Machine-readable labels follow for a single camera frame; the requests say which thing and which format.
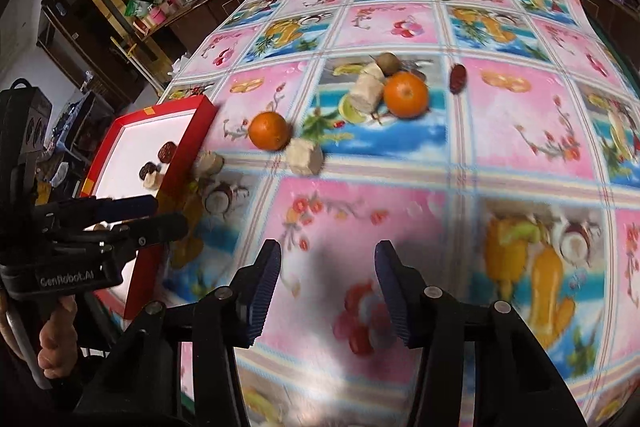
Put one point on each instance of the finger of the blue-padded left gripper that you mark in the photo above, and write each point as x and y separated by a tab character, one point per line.
85	211

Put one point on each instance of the long beige yam piece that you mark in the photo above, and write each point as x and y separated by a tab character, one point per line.
367	91

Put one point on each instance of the red date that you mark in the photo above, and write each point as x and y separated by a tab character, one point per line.
458	78
167	152

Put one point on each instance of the beige yam chunk front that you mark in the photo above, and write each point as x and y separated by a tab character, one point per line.
153	181

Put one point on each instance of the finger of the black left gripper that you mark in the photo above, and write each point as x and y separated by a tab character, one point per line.
129	236

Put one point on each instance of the beige yam chunk by tray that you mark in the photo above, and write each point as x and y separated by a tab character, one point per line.
208	165

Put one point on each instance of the red and white tray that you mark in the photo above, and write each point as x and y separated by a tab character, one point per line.
148	152

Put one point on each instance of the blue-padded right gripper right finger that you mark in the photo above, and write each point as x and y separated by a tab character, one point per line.
420	313

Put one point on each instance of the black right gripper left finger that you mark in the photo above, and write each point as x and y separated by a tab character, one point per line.
246	300

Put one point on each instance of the orange near tray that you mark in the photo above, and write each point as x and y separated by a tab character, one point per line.
269	131

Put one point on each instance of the colourful fruit-print tablecloth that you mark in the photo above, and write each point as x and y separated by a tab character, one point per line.
523	187

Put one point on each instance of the brown kiwi on table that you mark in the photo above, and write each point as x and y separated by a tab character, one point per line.
389	63

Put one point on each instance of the person's left hand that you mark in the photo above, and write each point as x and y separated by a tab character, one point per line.
58	351

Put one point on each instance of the orange at table centre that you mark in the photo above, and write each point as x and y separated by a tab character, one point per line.
406	95

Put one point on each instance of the beige yam chunk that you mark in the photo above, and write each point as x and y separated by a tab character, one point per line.
208	165
153	181
304	157

